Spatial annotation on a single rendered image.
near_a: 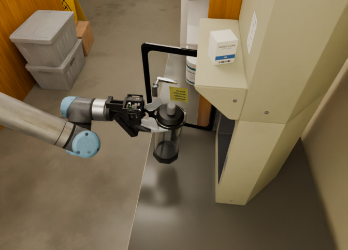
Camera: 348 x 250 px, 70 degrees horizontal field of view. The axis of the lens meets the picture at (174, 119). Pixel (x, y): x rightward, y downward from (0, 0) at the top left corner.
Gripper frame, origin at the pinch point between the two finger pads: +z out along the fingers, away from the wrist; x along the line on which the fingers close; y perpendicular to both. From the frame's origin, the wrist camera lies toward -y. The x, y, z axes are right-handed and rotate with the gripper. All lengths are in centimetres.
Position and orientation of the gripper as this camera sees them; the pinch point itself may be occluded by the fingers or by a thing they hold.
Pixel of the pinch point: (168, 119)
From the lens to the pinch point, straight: 83.8
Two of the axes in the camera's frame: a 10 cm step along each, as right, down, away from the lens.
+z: 9.9, 0.8, -0.7
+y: 0.1, -6.7, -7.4
